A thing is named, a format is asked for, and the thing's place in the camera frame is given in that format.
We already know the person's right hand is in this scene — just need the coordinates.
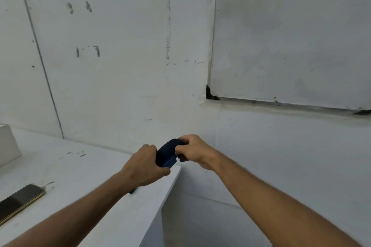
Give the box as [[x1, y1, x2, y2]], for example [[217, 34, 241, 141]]
[[175, 134, 217, 171]]

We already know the person's left hand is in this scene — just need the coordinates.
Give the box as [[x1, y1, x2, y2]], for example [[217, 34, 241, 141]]
[[119, 143, 171, 189]]

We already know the dark blue pouch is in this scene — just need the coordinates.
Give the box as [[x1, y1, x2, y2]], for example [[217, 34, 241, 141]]
[[155, 139, 184, 168]]

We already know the person's left forearm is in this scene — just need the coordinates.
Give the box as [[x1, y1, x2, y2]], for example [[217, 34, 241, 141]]
[[0, 172, 135, 247]]

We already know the person's right forearm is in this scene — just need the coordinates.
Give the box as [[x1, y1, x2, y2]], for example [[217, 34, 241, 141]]
[[209, 151, 363, 247]]

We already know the black smartphone with gold edge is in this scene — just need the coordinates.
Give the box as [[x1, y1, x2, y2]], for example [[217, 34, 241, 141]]
[[0, 184, 46, 226]]

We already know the white box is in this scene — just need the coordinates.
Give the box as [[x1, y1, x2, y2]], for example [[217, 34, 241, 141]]
[[0, 124, 22, 168]]

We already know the white wall board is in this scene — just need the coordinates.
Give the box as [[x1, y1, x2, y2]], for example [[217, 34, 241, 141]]
[[206, 0, 371, 116]]

